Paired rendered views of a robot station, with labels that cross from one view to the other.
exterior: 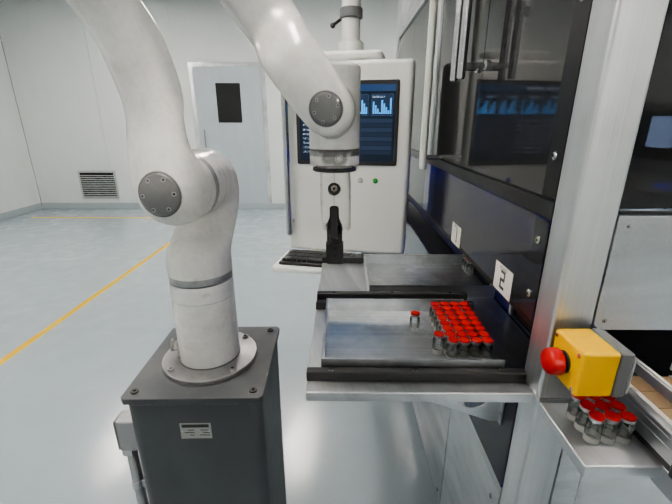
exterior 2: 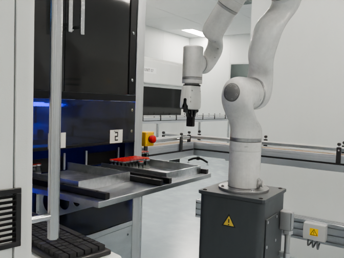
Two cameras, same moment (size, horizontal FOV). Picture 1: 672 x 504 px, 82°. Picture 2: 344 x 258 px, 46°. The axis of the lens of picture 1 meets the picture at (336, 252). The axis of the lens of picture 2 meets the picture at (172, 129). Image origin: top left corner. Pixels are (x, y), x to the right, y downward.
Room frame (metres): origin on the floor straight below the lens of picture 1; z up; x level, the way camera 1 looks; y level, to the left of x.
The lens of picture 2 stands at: (2.14, 0.87, 1.18)
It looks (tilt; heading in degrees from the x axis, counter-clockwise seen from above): 4 degrees down; 213
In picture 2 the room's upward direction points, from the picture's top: 2 degrees clockwise
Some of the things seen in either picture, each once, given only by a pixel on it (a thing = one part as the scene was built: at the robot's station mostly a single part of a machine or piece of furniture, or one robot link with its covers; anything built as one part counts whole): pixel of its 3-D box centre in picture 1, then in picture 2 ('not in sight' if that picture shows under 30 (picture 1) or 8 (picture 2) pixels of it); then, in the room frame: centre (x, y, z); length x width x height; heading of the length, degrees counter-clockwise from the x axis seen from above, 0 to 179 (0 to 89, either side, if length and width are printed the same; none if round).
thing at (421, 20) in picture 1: (421, 80); not in sight; (1.81, -0.37, 1.50); 0.49 x 0.01 x 0.59; 179
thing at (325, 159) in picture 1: (334, 158); (192, 81); (0.67, 0.00, 1.27); 0.09 x 0.08 x 0.03; 179
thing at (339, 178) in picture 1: (334, 194); (191, 95); (0.67, 0.00, 1.21); 0.10 x 0.08 x 0.11; 179
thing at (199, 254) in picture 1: (201, 212); (242, 109); (0.73, 0.26, 1.16); 0.19 x 0.12 x 0.24; 174
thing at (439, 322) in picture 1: (442, 328); (135, 164); (0.74, -0.23, 0.90); 0.18 x 0.02 x 0.05; 179
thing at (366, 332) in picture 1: (401, 331); (151, 168); (0.74, -0.14, 0.90); 0.34 x 0.26 x 0.04; 89
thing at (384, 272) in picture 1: (422, 273); (72, 175); (1.08, -0.26, 0.90); 0.34 x 0.26 x 0.04; 89
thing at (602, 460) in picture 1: (603, 436); not in sight; (0.47, -0.41, 0.87); 0.14 x 0.13 x 0.02; 89
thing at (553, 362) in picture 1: (556, 361); (151, 138); (0.49, -0.33, 0.99); 0.04 x 0.04 x 0.04; 89
